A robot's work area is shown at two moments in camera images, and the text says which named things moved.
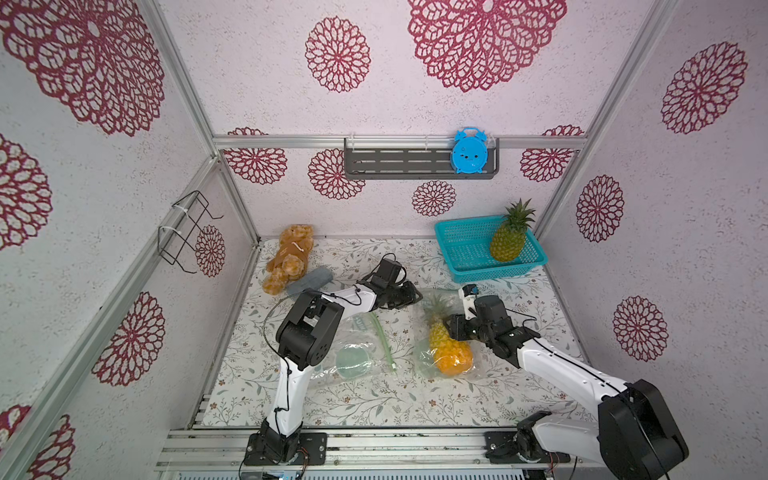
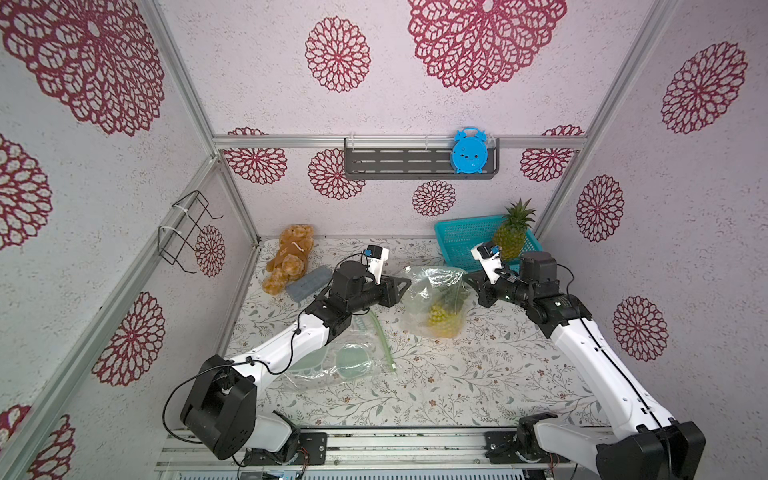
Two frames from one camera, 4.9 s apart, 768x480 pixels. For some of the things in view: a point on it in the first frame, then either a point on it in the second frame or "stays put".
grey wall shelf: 411,159 stays put
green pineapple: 507,240 stays put
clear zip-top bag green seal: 358,353 stays put
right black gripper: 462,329 → 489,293
